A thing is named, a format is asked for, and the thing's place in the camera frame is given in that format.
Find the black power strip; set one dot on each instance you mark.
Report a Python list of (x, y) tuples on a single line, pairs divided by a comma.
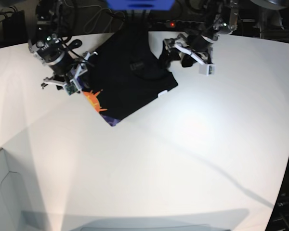
[(175, 25)]

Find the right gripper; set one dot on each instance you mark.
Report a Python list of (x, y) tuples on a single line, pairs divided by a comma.
[(66, 69)]

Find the blue plastic bin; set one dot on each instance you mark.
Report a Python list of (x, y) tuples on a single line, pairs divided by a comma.
[(160, 5)]

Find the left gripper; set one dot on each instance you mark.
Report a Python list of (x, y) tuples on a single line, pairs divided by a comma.
[(188, 50)]

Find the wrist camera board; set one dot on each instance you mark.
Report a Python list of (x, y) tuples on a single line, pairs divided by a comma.
[(207, 69), (70, 88)]

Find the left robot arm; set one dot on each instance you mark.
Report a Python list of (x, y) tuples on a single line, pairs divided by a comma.
[(219, 18)]

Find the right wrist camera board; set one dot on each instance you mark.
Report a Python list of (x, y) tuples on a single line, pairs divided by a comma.
[(70, 88)]

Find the white shirt label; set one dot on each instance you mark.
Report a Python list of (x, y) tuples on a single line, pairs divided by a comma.
[(162, 93)]

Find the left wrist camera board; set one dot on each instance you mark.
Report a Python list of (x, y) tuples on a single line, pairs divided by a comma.
[(207, 69)]

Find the black T-shirt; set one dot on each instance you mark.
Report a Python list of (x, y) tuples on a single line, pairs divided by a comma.
[(125, 76)]

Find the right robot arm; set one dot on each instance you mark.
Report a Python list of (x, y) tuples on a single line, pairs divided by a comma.
[(54, 47)]

